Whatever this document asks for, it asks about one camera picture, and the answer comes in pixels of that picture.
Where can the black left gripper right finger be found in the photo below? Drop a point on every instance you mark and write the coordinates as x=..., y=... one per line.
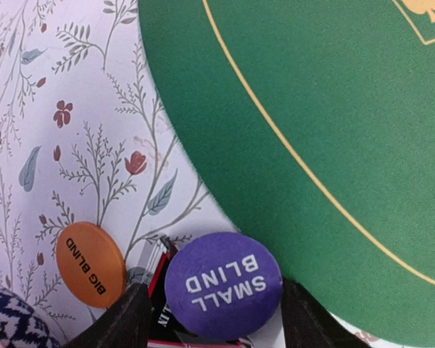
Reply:
x=306, y=323

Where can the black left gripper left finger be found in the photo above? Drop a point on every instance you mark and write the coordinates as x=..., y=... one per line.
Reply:
x=125, y=324

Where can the orange big blind button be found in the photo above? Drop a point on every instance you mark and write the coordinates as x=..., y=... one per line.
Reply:
x=91, y=264

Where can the purple small blind button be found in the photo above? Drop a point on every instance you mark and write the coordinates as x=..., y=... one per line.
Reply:
x=223, y=286

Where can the white floral tablecloth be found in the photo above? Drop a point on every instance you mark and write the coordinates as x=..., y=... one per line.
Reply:
x=83, y=137

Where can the green round poker mat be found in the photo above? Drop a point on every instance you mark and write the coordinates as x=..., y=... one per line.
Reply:
x=312, y=123

